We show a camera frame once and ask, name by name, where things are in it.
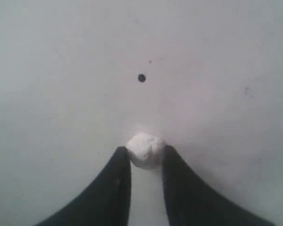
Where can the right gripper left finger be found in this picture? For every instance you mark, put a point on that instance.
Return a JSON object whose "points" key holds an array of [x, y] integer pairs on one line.
{"points": [[104, 202]]}

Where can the white scrap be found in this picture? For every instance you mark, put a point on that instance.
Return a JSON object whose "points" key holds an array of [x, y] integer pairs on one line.
{"points": [[145, 150]]}

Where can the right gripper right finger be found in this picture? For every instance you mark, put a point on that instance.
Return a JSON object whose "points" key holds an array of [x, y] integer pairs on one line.
{"points": [[190, 201]]}

